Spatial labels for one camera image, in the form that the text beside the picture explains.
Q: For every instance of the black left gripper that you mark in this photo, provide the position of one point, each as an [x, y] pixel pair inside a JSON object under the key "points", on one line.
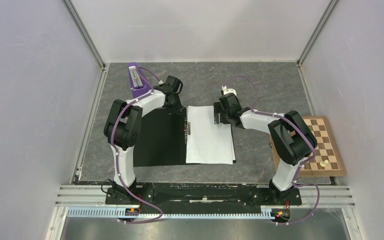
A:
{"points": [[178, 110]]}

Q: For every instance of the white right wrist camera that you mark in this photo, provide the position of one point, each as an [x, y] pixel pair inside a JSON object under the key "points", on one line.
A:
{"points": [[228, 90]]}

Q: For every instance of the aluminium frame rail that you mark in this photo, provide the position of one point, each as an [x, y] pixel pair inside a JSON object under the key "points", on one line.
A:
{"points": [[89, 201]]}

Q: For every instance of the wooden chessboard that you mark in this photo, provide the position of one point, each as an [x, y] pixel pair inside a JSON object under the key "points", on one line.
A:
{"points": [[326, 149]]}

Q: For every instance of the black folder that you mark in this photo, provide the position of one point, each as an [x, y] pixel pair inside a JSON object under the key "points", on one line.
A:
{"points": [[161, 141]]}

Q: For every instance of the white paper sheets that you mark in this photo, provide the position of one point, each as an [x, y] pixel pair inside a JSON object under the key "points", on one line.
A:
{"points": [[207, 142]]}

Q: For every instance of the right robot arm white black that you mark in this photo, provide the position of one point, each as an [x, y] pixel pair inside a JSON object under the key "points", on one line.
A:
{"points": [[293, 140]]}

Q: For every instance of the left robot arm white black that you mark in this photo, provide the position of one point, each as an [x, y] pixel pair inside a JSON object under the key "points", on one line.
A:
{"points": [[122, 129]]}

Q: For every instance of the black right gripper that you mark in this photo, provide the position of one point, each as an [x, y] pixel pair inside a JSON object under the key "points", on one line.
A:
{"points": [[217, 109]]}

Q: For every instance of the purple metronome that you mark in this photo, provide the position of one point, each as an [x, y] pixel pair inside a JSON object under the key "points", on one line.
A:
{"points": [[138, 86]]}

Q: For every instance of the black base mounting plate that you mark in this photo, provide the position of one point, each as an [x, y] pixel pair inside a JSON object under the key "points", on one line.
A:
{"points": [[199, 198]]}

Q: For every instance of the white chess piece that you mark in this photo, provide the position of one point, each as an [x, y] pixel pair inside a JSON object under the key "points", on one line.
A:
{"points": [[324, 163]]}

